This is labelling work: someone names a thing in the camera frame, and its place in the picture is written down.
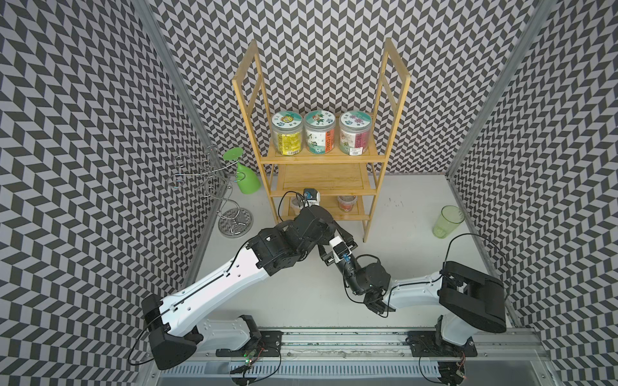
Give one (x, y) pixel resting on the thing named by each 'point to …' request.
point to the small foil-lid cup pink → (346, 203)
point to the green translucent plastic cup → (447, 221)
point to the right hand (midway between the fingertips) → (325, 228)
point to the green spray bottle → (247, 182)
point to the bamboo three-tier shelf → (349, 182)
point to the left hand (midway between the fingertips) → (324, 225)
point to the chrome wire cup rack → (216, 178)
